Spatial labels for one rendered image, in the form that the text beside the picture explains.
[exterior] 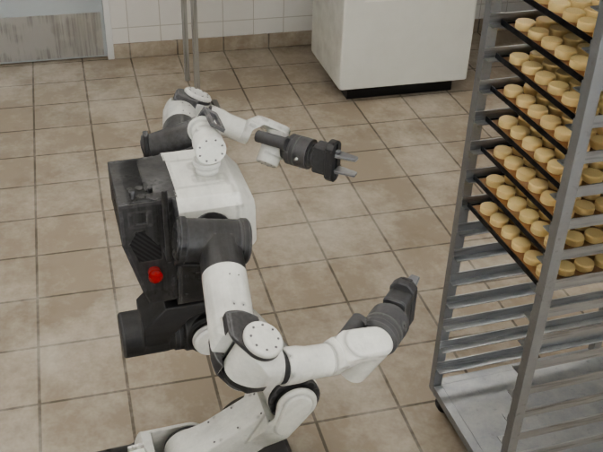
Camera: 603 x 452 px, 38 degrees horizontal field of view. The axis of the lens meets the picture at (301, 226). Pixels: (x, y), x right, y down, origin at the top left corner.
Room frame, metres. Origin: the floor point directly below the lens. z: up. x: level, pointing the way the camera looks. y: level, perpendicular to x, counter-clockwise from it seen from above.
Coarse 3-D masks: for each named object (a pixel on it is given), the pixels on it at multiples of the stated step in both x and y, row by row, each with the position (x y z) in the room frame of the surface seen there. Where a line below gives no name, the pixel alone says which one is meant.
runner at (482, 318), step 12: (552, 300) 2.23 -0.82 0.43; (564, 300) 2.25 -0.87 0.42; (576, 300) 2.26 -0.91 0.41; (480, 312) 2.15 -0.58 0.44; (492, 312) 2.16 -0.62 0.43; (504, 312) 2.18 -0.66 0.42; (516, 312) 2.19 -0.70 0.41; (528, 312) 2.20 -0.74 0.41; (444, 324) 2.11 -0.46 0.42; (456, 324) 2.13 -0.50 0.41; (468, 324) 2.13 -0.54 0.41; (480, 324) 2.13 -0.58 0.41
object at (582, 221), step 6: (582, 216) 1.74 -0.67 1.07; (588, 216) 1.75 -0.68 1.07; (594, 216) 1.75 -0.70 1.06; (600, 216) 1.76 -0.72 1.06; (570, 222) 1.73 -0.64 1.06; (576, 222) 1.74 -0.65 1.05; (582, 222) 1.74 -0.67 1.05; (588, 222) 1.75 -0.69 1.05; (594, 222) 1.75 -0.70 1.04; (600, 222) 1.76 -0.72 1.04; (546, 228) 1.73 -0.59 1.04; (570, 228) 1.73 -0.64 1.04; (576, 228) 1.74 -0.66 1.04
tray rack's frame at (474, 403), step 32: (448, 384) 2.13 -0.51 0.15; (480, 384) 2.13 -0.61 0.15; (512, 384) 2.14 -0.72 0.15; (576, 384) 2.15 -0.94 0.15; (448, 416) 2.00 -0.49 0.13; (480, 416) 1.98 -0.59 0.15; (544, 416) 1.99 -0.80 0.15; (576, 416) 2.00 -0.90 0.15; (480, 448) 1.85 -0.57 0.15; (576, 448) 1.86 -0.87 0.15
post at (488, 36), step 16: (496, 0) 2.12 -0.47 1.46; (496, 32) 2.12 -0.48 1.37; (480, 48) 2.13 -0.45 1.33; (480, 64) 2.12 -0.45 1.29; (480, 96) 2.12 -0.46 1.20; (480, 128) 2.12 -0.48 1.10; (464, 160) 2.13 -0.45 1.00; (464, 176) 2.12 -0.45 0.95; (464, 192) 2.12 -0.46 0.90; (448, 256) 2.14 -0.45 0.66; (448, 272) 2.13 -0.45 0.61; (448, 288) 2.11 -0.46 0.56; (448, 336) 2.12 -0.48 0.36; (432, 368) 2.14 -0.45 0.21; (432, 384) 2.12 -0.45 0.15
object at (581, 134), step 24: (600, 24) 1.70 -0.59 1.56; (600, 48) 1.69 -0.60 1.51; (600, 72) 1.69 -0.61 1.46; (576, 120) 1.71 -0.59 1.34; (576, 144) 1.69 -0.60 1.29; (576, 168) 1.69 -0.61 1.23; (576, 192) 1.69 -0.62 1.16; (552, 240) 1.70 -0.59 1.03; (552, 264) 1.69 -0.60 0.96; (552, 288) 1.69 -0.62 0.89; (528, 336) 1.71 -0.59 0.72; (528, 360) 1.69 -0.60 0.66; (528, 384) 1.69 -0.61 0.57; (504, 432) 1.71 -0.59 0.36
